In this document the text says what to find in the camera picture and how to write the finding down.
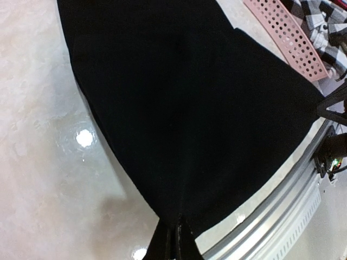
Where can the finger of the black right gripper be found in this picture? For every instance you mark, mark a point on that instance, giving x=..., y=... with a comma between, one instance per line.
x=336, y=97
x=337, y=117

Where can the black white checked shirt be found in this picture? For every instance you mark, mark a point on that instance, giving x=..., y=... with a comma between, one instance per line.
x=324, y=23

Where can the pink plastic laundry basket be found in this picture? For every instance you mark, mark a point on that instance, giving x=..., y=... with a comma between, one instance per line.
x=289, y=38

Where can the black t-shirt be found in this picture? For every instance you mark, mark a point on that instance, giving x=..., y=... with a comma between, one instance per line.
x=199, y=115

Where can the front aluminium rail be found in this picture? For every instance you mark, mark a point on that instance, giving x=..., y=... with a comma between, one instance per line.
x=271, y=221

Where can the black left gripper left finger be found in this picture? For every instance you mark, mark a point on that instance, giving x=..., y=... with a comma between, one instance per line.
x=163, y=243

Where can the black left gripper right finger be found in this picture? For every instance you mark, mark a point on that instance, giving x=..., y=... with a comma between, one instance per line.
x=186, y=247

